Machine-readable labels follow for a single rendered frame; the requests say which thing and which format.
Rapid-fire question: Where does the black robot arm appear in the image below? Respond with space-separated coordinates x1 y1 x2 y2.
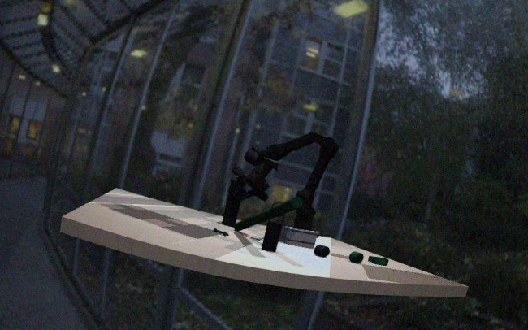
244 132 340 231

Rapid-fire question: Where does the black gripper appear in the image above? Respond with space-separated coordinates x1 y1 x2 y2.
231 167 268 202

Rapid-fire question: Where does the green pipe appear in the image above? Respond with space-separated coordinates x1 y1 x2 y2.
234 197 302 231

